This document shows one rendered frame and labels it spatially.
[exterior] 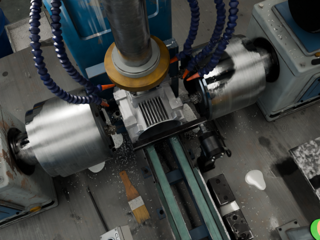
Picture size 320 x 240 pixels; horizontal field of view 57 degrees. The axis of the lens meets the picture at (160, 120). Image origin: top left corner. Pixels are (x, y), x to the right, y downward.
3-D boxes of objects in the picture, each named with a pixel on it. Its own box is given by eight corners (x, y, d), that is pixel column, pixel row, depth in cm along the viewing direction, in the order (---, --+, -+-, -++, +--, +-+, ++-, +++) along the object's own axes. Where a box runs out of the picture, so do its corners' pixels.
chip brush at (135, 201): (115, 174, 114) (115, 174, 113) (127, 168, 114) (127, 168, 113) (138, 225, 106) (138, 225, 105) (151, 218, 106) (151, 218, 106)
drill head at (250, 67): (159, 84, 115) (155, 43, 92) (255, 49, 119) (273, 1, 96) (185, 140, 105) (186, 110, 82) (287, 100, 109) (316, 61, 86)
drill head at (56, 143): (15, 137, 110) (-27, 107, 87) (109, 103, 113) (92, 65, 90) (28, 202, 100) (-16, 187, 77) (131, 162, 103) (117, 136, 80)
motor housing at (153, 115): (118, 105, 112) (107, 78, 95) (165, 87, 114) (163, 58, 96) (136, 152, 104) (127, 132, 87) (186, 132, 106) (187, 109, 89)
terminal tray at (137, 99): (122, 80, 98) (117, 67, 92) (152, 69, 99) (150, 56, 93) (134, 110, 94) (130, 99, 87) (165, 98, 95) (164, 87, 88)
